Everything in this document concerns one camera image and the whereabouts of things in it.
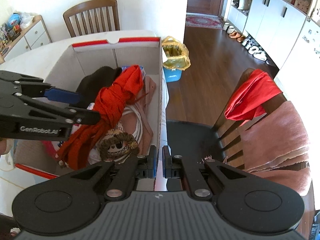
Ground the black cloth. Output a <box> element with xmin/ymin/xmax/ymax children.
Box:
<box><xmin>71</xmin><ymin>66</ymin><xmax>122</xmax><ymax>109</ymax></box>

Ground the red cloth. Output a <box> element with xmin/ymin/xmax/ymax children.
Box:
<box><xmin>55</xmin><ymin>65</ymin><xmax>144</xmax><ymax>170</ymax></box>
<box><xmin>224</xmin><ymin>69</ymin><xmax>281</xmax><ymax>121</ymax></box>

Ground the monster face plush doll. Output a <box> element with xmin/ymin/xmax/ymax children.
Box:
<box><xmin>97</xmin><ymin>129</ymin><xmax>139</xmax><ymax>162</ymax></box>

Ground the white usb cable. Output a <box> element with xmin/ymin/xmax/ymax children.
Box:
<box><xmin>120</xmin><ymin>104</ymin><xmax>144</xmax><ymax>145</ymax></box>

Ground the red and white cardboard box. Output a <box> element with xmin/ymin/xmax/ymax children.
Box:
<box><xmin>3</xmin><ymin>34</ymin><xmax>167</xmax><ymax>190</ymax></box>

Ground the patterned face mask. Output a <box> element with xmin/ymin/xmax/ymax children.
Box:
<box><xmin>87</xmin><ymin>102</ymin><xmax>95</xmax><ymax>111</ymax></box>

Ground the pink owl plush toy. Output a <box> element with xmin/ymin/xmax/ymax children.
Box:
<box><xmin>41</xmin><ymin>141</ymin><xmax>68</xmax><ymax>168</ymax></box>

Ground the pink fleece cloth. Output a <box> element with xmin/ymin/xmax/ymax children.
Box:
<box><xmin>120</xmin><ymin>76</ymin><xmax>157</xmax><ymax>155</ymax></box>

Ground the wooden chair with black seat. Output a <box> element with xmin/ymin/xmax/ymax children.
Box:
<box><xmin>165</xmin><ymin>68</ymin><xmax>311</xmax><ymax>193</ymax></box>

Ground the white drawer sideboard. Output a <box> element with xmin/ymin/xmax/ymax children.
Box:
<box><xmin>1</xmin><ymin>15</ymin><xmax>52</xmax><ymax>64</ymax></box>

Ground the blue tissue box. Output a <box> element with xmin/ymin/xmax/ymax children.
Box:
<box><xmin>121</xmin><ymin>65</ymin><xmax>146</xmax><ymax>79</ymax></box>

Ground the white plastic bag on sideboard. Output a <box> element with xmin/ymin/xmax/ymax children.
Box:
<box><xmin>20</xmin><ymin>12</ymin><xmax>34</xmax><ymax>30</ymax></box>

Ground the blue globe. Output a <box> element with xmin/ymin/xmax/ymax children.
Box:
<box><xmin>7</xmin><ymin>13</ymin><xmax>21</xmax><ymax>29</ymax></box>

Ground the wooden chair behind table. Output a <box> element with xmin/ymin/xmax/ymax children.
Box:
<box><xmin>63</xmin><ymin>0</ymin><xmax>120</xmax><ymax>37</ymax></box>

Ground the red cloth on chair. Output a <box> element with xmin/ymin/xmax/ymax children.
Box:
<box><xmin>224</xmin><ymin>69</ymin><xmax>281</xmax><ymax>121</ymax></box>

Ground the blue bin with yellow bag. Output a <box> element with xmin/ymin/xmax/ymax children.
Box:
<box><xmin>162</xmin><ymin>36</ymin><xmax>191</xmax><ymax>82</ymax></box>

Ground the pink towel on chair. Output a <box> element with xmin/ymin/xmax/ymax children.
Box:
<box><xmin>241</xmin><ymin>101</ymin><xmax>311</xmax><ymax>196</ymax></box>

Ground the red patterned rug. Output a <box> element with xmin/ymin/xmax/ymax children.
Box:
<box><xmin>185</xmin><ymin>14</ymin><xmax>222</xmax><ymax>29</ymax></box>

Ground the white tall cabinet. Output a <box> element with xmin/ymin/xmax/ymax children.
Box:
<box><xmin>228</xmin><ymin>0</ymin><xmax>313</xmax><ymax>68</ymax></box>

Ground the white handbag on shelf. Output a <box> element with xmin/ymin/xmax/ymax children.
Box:
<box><xmin>238</xmin><ymin>0</ymin><xmax>251</xmax><ymax>10</ymax></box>

